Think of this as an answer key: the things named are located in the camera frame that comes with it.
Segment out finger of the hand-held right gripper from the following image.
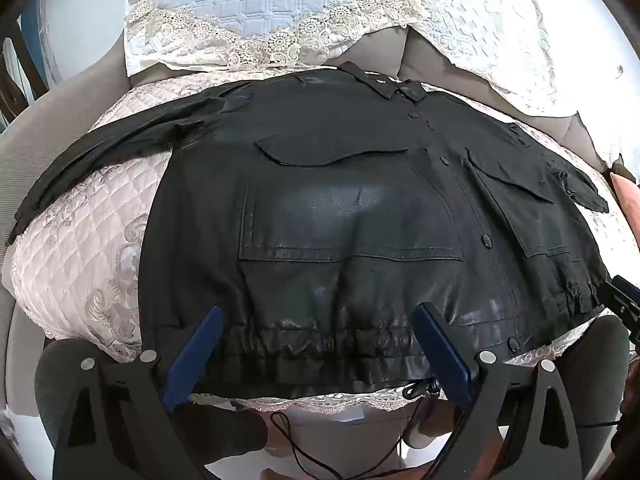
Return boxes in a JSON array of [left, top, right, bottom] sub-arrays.
[[597, 274, 640, 346]]

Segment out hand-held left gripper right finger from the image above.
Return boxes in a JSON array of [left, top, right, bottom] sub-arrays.
[[411, 301, 584, 480]]

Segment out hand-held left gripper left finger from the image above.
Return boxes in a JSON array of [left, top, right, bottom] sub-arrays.
[[52, 304, 224, 480]]

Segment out black leather jacket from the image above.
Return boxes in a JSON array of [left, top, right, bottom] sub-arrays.
[[7, 60, 613, 401]]

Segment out person's right leg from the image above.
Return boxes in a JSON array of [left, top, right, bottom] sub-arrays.
[[587, 317, 635, 413]]

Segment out pink cushion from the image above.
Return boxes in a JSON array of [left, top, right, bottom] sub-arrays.
[[610, 170, 640, 241]]

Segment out beige quilted floral sofa cover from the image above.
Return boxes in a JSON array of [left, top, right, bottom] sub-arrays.
[[10, 67, 640, 418]]

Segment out grey-brown sofa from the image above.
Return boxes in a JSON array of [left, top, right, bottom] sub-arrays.
[[0, 25, 601, 341]]

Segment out white quilted cover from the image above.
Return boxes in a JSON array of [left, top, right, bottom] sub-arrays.
[[390, 0, 640, 171]]

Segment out dark wooden chair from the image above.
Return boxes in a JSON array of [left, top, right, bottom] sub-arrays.
[[0, 15, 51, 126]]

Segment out thin black cable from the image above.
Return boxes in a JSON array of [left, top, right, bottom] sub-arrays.
[[267, 400, 451, 480]]

